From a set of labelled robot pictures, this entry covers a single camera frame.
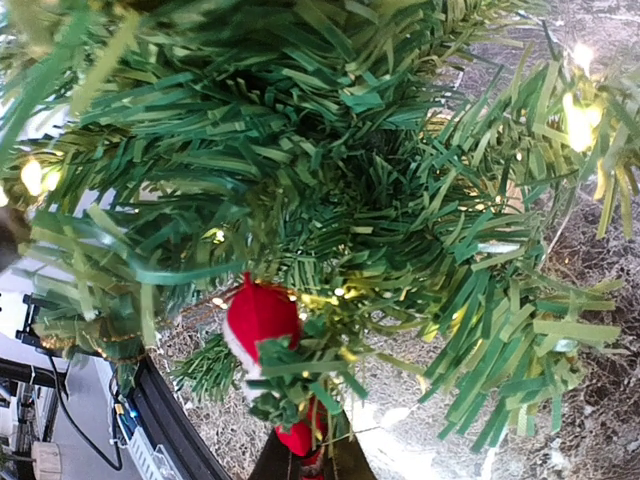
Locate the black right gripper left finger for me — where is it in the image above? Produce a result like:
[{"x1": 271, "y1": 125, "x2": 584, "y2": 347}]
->
[{"x1": 248, "y1": 430, "x2": 300, "y2": 480}]

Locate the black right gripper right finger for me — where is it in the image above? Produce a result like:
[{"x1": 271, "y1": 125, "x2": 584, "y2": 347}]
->
[{"x1": 324, "y1": 437, "x2": 376, "y2": 480}]

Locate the red santa ornament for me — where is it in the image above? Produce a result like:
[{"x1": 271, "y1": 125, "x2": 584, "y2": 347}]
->
[{"x1": 222, "y1": 273, "x2": 329, "y2": 479}]

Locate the small green christmas tree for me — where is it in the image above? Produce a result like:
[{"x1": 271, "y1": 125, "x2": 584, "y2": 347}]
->
[{"x1": 1, "y1": 1, "x2": 639, "y2": 447}]

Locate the fairy light string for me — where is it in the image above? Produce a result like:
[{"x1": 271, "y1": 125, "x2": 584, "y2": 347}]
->
[{"x1": 0, "y1": 40, "x2": 611, "y2": 311}]

